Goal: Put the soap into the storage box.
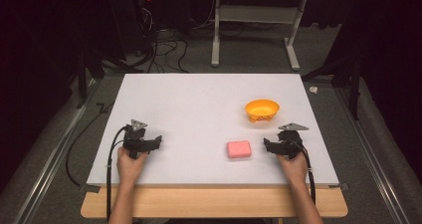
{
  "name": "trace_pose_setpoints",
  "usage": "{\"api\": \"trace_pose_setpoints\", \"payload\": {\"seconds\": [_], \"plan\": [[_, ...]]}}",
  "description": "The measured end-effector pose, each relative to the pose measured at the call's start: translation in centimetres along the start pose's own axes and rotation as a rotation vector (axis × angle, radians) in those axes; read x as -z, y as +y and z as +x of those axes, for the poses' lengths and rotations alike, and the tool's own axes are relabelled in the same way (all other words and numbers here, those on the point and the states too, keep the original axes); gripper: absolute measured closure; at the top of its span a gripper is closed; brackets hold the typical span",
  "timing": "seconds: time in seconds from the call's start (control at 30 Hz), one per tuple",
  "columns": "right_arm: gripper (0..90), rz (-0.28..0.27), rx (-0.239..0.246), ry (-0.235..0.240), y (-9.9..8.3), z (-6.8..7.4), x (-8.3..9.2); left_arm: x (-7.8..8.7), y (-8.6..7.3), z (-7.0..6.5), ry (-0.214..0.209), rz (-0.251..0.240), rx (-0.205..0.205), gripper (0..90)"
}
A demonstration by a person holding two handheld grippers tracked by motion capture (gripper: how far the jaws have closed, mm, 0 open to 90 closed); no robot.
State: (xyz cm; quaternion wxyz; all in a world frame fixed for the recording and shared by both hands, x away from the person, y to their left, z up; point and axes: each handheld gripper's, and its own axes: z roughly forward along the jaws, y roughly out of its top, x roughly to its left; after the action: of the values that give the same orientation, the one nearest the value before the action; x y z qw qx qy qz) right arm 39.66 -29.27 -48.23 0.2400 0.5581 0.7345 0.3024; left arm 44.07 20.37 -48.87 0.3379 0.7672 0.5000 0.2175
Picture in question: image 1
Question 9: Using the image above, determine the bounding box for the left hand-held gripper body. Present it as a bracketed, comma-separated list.
[121, 118, 150, 160]

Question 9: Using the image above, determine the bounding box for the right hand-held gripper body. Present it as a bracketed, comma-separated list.
[277, 121, 310, 160]

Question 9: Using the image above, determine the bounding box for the person's left hand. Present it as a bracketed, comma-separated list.
[115, 146, 149, 186]

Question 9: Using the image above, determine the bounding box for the person's right hand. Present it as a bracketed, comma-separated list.
[276, 150, 310, 186]

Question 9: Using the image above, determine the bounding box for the pink sponge block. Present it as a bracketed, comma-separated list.
[226, 139, 253, 159]

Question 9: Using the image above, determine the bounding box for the orange plastic bowl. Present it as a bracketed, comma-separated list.
[244, 99, 281, 123]

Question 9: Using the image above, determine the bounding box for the white table cover board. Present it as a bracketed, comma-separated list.
[87, 73, 340, 187]

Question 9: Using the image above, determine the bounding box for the grey tape piece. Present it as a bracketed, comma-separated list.
[79, 182, 102, 194]

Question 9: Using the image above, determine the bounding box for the black metal stand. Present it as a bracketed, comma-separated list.
[76, 50, 90, 110]

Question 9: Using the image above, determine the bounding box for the wooden table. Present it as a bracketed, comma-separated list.
[80, 183, 349, 219]

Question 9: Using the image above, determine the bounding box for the dark computer tower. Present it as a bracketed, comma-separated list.
[110, 0, 158, 61]

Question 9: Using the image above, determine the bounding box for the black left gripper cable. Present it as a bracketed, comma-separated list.
[105, 125, 129, 222]

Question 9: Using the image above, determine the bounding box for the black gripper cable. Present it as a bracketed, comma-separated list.
[105, 125, 129, 222]
[294, 139, 317, 206]

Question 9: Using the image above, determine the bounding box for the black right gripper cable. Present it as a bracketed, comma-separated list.
[294, 139, 317, 206]

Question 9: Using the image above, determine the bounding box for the black cable on floor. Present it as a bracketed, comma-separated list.
[65, 102, 114, 187]

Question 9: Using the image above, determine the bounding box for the metal floor rail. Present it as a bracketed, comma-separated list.
[333, 87, 412, 224]
[12, 79, 101, 224]

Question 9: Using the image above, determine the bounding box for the bundle of black floor cables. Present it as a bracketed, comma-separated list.
[134, 8, 191, 75]

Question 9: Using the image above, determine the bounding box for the white metal desk frame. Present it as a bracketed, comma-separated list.
[210, 0, 309, 72]

